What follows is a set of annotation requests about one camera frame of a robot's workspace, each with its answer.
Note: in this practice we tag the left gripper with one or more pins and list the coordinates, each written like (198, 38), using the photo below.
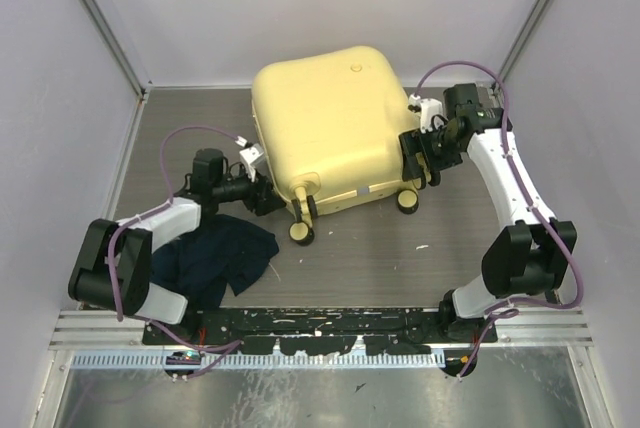
(262, 198)

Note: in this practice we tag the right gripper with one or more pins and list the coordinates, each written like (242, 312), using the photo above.
(416, 141)

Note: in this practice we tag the yellow hard-shell suitcase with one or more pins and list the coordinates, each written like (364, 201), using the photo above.
(329, 125)

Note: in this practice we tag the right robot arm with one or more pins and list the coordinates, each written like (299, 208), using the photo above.
(528, 257)

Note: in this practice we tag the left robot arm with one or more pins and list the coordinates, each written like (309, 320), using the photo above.
(113, 268)

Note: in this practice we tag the dark navy garment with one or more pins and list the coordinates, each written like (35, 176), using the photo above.
(224, 253)

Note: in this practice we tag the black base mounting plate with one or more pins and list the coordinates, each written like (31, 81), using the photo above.
(315, 331)

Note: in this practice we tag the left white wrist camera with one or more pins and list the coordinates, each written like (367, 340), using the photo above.
(251, 156)

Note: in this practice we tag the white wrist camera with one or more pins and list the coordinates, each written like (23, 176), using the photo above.
(425, 109)
(251, 156)

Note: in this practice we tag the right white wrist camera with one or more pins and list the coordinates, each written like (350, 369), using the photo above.
(425, 109)

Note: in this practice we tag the aluminium frame rail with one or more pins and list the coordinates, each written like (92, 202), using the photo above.
(532, 327)

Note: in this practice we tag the white slotted cable duct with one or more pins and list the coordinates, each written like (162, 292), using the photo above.
(185, 360)

